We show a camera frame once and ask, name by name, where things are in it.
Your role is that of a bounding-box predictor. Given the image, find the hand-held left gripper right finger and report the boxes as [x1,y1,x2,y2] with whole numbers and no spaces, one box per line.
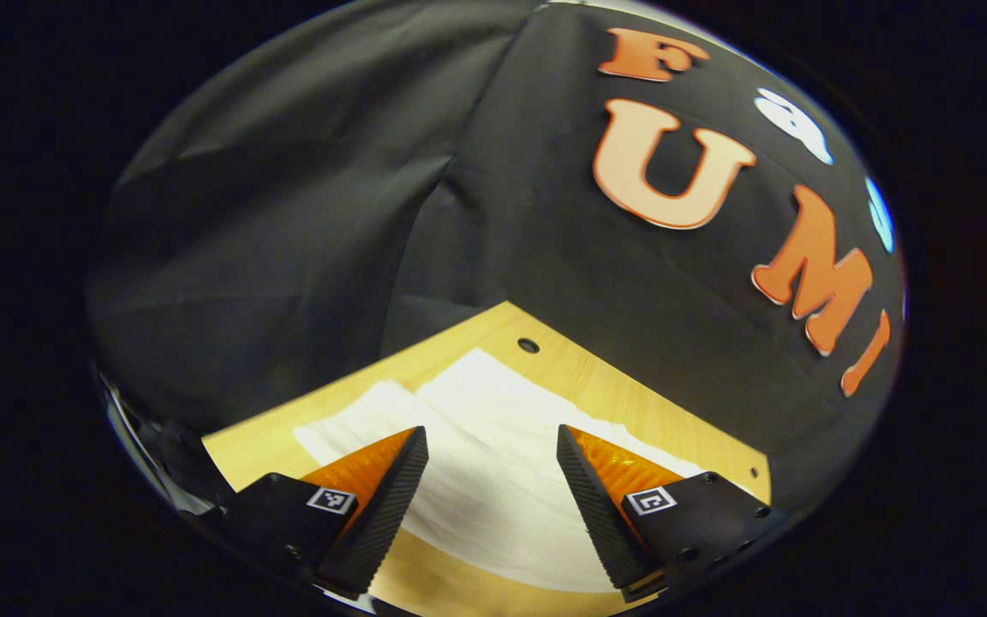
[557,424,781,602]

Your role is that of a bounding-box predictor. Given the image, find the white jeans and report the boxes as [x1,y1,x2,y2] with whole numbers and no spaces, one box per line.
[292,347,709,594]

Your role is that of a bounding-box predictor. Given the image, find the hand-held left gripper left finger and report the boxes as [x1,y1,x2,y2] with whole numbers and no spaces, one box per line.
[202,426,430,601]

